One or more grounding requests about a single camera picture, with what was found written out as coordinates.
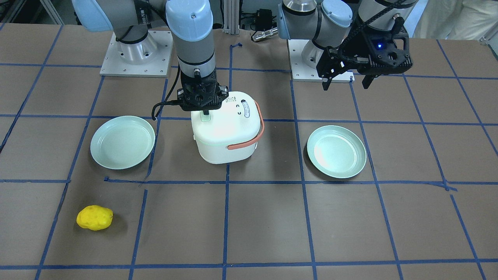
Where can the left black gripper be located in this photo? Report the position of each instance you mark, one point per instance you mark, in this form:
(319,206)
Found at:
(352,51)

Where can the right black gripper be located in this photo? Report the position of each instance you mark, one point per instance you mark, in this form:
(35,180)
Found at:
(223,91)

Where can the white rice cooker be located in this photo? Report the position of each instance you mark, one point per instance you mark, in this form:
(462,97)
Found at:
(230,133)

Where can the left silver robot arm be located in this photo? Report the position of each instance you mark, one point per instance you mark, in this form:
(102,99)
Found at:
(328,23)

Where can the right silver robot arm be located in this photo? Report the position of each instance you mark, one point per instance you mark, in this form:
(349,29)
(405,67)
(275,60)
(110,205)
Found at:
(145,32)

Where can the green plate far side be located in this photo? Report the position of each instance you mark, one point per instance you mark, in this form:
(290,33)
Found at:
(336,151)

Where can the green plate near potato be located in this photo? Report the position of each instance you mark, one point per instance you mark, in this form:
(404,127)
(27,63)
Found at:
(122,142)

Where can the silver connector plug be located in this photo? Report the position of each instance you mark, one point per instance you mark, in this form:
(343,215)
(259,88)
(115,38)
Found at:
(259,36)

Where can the black box behind table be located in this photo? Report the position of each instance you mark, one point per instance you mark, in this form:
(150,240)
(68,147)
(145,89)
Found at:
(264,19)

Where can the yellow toy potato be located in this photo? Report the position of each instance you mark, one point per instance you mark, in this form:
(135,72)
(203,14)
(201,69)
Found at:
(95,218)

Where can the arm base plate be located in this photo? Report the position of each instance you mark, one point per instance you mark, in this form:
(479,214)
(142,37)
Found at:
(307,66)
(149,58)

